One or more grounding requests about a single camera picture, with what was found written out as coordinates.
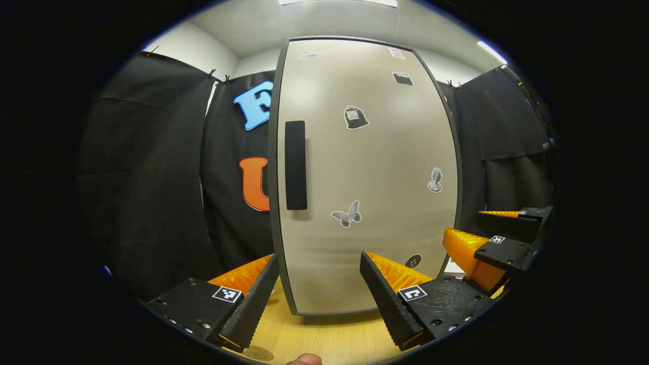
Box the round brown coaster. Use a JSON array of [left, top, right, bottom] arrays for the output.
[[241, 345, 275, 362]]

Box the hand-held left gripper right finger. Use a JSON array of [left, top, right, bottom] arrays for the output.
[[358, 251, 497, 352]]

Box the black door handle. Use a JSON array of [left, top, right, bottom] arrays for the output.
[[284, 120, 308, 211]]

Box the ceiling light panel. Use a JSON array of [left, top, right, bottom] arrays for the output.
[[278, 0, 399, 8]]

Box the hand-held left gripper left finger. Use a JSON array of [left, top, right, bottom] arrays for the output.
[[145, 253, 281, 354]]

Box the beige cabinet door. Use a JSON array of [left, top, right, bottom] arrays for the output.
[[269, 36, 463, 316]]

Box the dark grey cabinet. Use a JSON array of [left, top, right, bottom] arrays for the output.
[[267, 35, 464, 326]]

